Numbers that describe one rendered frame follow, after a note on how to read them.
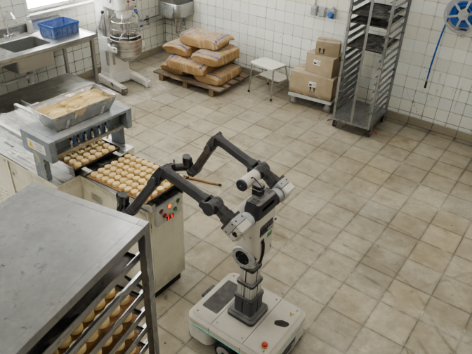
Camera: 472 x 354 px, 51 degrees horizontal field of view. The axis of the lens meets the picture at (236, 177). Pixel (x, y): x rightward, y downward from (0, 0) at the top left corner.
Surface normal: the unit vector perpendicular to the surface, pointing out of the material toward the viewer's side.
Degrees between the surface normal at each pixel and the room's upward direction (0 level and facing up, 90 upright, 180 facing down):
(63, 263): 0
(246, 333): 0
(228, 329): 0
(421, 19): 90
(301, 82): 89
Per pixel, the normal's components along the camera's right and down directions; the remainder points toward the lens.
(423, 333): 0.04, -0.84
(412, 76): -0.59, 0.43
